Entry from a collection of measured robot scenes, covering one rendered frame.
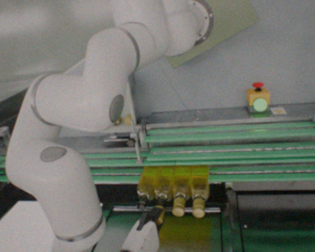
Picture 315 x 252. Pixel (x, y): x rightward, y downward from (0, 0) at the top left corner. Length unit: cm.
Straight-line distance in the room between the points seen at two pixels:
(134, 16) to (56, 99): 20
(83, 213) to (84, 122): 14
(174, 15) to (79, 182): 38
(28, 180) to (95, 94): 15
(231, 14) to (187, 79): 29
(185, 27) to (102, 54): 26
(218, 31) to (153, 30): 42
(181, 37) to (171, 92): 48
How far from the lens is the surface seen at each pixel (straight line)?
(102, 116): 35
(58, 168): 37
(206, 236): 89
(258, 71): 102
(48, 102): 41
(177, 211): 78
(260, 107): 95
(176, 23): 58
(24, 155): 42
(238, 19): 88
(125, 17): 49
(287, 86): 105
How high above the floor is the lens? 172
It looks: 62 degrees down
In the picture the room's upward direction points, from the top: 158 degrees counter-clockwise
